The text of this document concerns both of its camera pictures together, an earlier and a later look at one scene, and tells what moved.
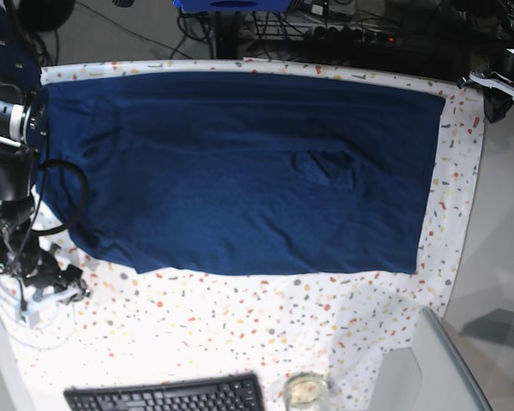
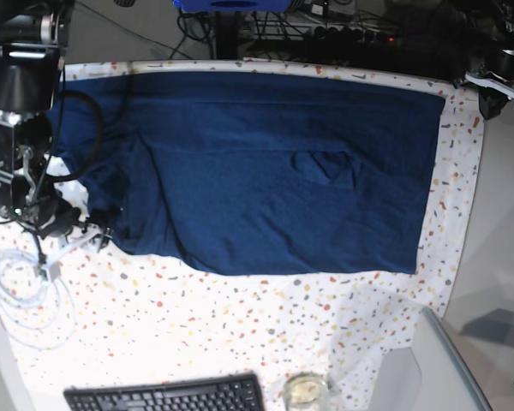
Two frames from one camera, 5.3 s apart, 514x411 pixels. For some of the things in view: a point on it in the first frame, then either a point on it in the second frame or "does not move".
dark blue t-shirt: (242, 174) does not move
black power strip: (348, 35) does not move
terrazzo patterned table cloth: (318, 342) does not move
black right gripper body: (49, 272) to (55, 217)
